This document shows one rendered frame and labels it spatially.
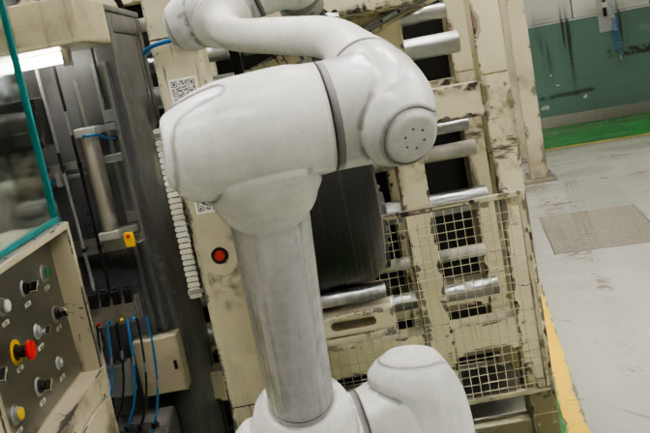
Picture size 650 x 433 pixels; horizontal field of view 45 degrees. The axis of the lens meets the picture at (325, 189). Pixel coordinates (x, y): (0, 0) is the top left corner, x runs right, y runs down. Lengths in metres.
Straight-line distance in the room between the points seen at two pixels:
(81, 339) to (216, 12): 0.97
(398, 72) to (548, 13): 10.52
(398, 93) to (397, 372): 0.56
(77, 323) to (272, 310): 1.02
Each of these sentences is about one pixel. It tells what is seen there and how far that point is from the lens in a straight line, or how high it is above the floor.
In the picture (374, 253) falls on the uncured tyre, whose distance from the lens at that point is 2.00.
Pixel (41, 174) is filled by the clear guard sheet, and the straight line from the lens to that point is 1.93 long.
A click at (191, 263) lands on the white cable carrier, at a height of 1.05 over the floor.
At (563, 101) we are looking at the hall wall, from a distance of 11.40.
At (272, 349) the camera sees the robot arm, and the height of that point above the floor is 1.16.
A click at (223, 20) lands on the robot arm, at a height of 1.62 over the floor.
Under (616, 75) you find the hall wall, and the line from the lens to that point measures 11.48.
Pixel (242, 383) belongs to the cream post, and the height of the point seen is 0.69.
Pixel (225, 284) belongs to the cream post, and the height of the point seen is 0.98.
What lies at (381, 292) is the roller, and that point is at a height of 0.90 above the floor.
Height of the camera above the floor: 1.53
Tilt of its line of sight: 9 degrees down
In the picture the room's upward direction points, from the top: 11 degrees counter-clockwise
